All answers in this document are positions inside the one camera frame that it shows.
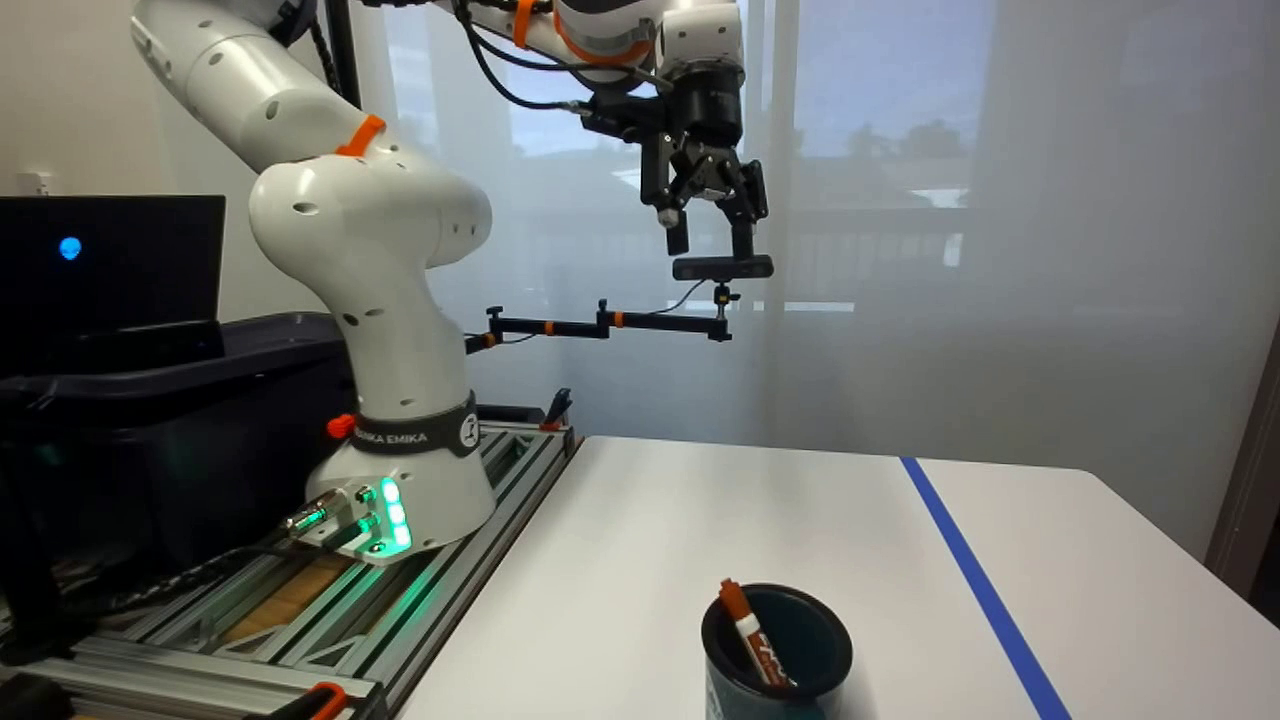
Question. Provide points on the black storage bin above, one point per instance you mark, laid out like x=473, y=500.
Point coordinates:
x=201, y=426

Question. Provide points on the black and orange clamp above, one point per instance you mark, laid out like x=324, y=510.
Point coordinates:
x=559, y=411

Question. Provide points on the dark green mug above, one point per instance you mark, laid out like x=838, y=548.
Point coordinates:
x=744, y=693

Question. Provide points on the orange and white marker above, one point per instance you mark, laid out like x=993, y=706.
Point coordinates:
x=755, y=643

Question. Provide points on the black monitor with blue light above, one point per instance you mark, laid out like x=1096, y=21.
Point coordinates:
x=120, y=264

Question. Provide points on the blue tape line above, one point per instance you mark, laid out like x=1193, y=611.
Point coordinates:
x=980, y=581

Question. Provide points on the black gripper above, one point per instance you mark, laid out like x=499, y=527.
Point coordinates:
x=703, y=133

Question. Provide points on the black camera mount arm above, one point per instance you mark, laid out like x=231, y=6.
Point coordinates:
x=600, y=321

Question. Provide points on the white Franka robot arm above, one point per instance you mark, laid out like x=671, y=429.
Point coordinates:
x=374, y=225

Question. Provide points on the black external camera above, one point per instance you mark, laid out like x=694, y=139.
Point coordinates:
x=720, y=271

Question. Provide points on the aluminium rail base frame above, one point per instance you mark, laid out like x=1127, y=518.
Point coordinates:
x=401, y=626

